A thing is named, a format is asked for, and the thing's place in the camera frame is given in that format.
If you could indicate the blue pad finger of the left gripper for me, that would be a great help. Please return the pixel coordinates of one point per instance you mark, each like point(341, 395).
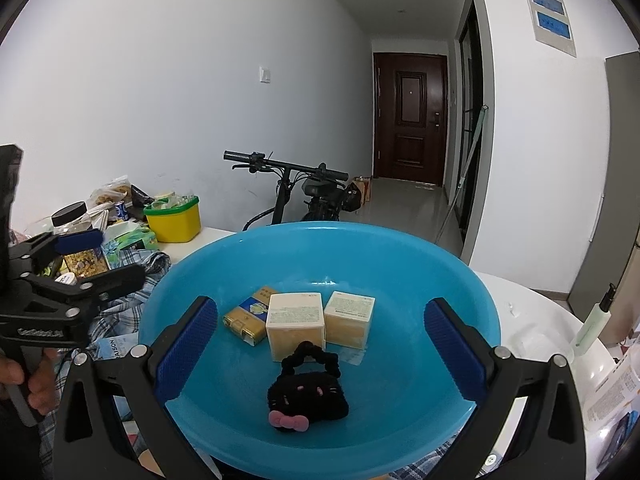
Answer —
point(73, 243)

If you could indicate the grey wall panel blue labels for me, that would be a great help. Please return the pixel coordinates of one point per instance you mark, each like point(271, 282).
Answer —
point(551, 25)

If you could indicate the dark brown door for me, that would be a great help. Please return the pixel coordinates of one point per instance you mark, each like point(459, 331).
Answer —
point(410, 117)

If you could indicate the blue Maison packet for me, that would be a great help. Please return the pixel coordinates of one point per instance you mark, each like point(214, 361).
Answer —
point(109, 348)

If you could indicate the cream box left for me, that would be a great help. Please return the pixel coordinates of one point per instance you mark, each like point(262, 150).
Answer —
point(292, 318)

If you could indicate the white wall switch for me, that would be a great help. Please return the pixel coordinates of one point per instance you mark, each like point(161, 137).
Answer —
point(264, 75)

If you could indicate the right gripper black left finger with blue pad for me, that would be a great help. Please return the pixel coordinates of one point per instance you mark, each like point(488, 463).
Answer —
point(90, 440)

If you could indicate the yellow tub green rim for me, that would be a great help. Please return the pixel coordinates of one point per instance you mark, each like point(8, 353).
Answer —
point(174, 218)

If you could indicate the clear jar black lid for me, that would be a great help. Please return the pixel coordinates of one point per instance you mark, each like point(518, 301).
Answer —
point(73, 219)

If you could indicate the grey refrigerator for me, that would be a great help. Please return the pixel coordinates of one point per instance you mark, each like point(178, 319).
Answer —
point(616, 230)

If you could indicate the green tissue pack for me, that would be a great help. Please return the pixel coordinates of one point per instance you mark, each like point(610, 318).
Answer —
point(124, 237)

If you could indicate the green pump bottle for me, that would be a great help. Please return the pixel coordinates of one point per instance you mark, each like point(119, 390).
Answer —
point(595, 322)

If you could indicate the gold cigarette pack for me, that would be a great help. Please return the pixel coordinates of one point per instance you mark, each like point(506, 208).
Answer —
point(248, 320)

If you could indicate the snack bags pile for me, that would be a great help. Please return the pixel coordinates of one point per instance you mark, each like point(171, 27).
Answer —
point(119, 190)

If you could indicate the black plush cat pouch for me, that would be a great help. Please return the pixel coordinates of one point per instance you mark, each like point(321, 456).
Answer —
point(307, 391)

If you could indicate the cream box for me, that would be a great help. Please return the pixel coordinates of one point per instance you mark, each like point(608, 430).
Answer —
point(292, 318)
point(348, 318)

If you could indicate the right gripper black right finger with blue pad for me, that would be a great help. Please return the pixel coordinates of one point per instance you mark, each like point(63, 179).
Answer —
point(549, 441)

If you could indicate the white lotion bottle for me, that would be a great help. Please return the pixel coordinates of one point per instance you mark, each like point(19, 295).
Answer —
point(619, 389)

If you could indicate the blue plastic basin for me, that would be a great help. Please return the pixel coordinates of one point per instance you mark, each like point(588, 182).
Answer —
point(402, 401)

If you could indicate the cream box right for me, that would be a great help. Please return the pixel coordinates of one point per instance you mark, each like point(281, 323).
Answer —
point(348, 318)

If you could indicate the person left hand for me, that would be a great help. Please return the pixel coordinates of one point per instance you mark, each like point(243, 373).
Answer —
point(41, 384)

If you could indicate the leaning mop pole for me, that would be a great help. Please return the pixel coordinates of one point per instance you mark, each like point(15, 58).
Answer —
point(464, 172)

